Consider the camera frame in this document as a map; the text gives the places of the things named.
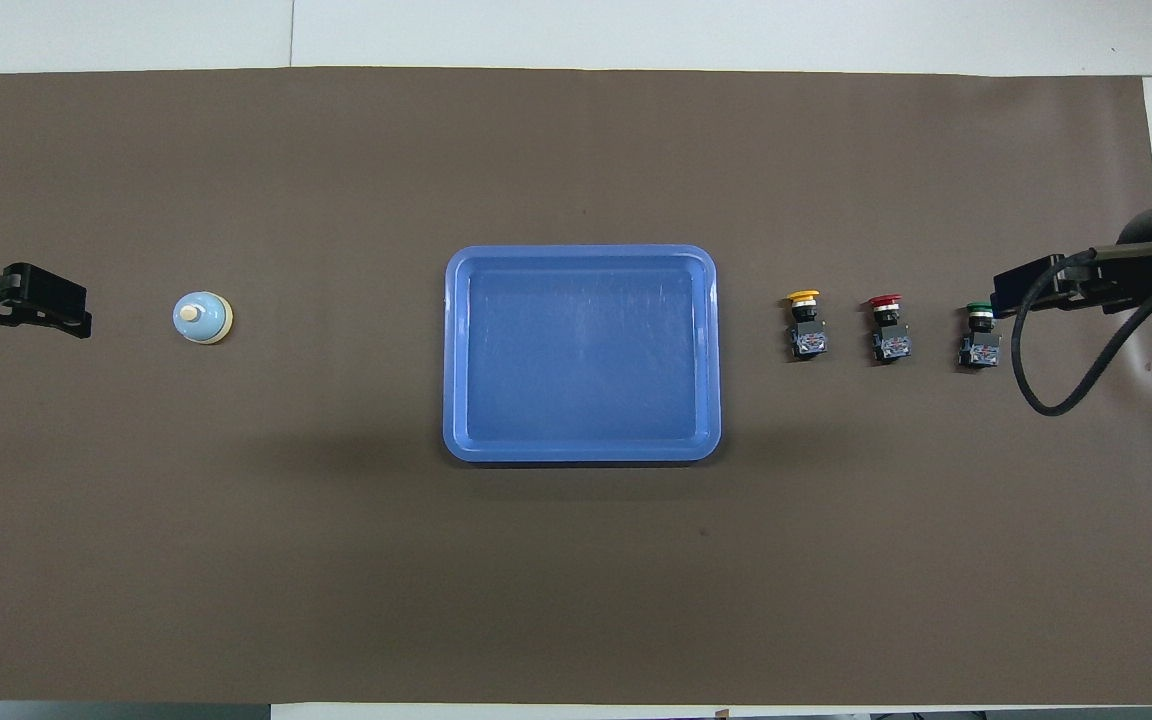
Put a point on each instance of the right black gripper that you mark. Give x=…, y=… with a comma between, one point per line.
x=1116, y=275

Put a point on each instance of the green push button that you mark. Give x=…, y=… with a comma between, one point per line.
x=979, y=345

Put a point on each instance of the red mushroom push button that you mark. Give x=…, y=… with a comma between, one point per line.
x=889, y=338

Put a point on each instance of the yellow mushroom push button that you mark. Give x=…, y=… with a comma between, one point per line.
x=806, y=335

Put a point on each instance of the light blue call bell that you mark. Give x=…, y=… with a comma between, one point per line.
x=202, y=318

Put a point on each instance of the blue plastic tray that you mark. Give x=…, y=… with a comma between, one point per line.
x=581, y=350

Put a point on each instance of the brown table mat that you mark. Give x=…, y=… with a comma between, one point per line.
x=336, y=560

